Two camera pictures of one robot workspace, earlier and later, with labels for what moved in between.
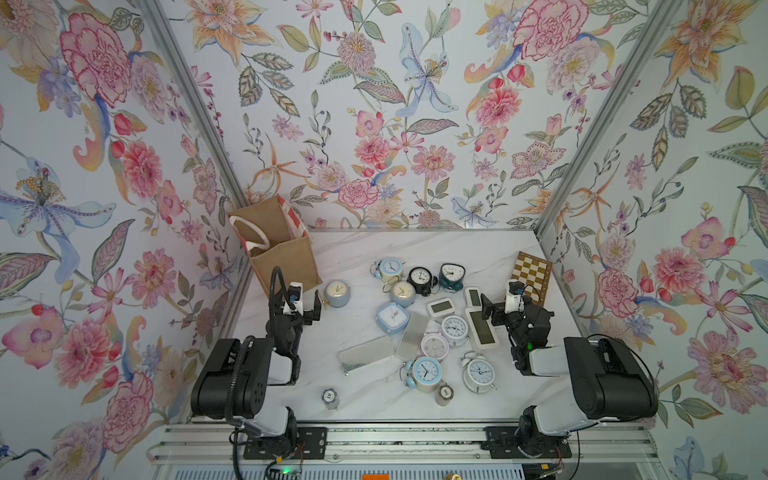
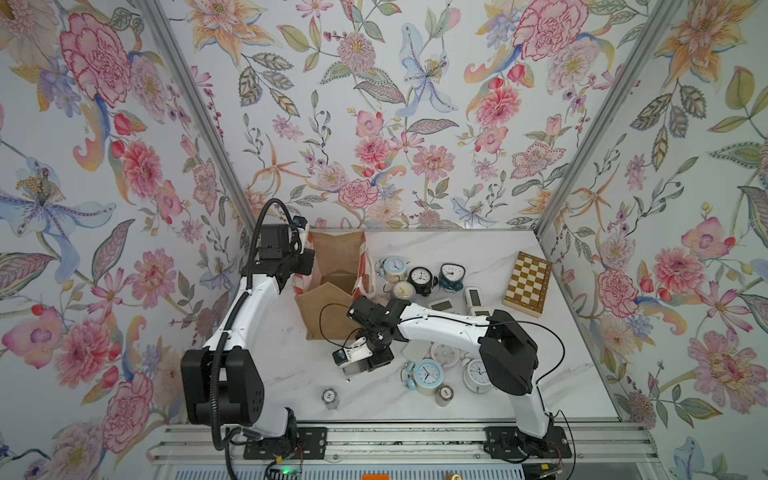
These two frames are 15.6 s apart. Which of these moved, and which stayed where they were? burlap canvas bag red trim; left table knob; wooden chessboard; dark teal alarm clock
Moved: burlap canvas bag red trim
Stayed: dark teal alarm clock; left table knob; wooden chessboard
